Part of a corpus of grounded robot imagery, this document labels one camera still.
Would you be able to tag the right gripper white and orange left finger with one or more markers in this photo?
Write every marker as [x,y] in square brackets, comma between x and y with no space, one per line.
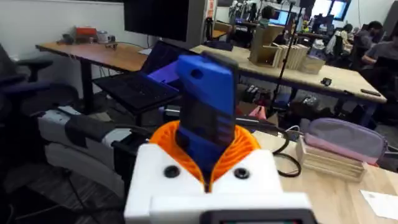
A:
[152,174]

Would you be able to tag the right gripper white and orange right finger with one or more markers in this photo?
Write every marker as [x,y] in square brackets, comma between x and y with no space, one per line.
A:
[252,174]

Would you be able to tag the blue electric screwdriver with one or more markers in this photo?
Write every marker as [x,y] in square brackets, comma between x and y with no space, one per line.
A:
[206,102]

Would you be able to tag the pale wooden box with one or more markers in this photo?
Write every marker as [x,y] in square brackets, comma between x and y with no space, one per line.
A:
[329,165]

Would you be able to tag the black laptop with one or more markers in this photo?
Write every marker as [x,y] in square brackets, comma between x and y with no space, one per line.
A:
[140,87]

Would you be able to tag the purple and pink zip pouch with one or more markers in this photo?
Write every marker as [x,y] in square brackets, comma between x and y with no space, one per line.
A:
[342,140]

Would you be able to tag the long pale wooden table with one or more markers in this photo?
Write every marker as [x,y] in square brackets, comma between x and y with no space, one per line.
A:
[311,77]

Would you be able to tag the small black device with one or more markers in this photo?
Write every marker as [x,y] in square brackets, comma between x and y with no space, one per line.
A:
[326,81]

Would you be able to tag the black stand pole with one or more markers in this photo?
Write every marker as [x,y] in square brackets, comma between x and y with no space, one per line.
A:
[286,53]

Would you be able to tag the stack of wooden boxes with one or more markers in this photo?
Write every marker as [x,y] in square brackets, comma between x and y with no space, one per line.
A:
[273,49]

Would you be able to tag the brown wooden desk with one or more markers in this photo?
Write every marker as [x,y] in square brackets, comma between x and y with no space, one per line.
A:
[102,56]

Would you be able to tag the white paper sheet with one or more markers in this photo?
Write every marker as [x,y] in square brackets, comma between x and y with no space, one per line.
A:
[382,203]

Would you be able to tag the black marker pen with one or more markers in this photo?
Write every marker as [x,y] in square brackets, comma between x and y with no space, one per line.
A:
[370,92]

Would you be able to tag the dark office chair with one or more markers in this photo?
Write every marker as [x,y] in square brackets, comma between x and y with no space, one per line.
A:
[28,93]

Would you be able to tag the large black monitor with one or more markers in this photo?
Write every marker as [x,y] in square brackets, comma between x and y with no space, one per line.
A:
[158,18]

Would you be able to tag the orange box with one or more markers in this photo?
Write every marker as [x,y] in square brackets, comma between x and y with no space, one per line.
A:
[85,33]

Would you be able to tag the lit computer screen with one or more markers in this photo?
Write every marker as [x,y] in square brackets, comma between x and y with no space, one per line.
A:
[280,18]

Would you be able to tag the person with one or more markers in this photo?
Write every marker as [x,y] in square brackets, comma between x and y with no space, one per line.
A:
[382,46]
[368,34]

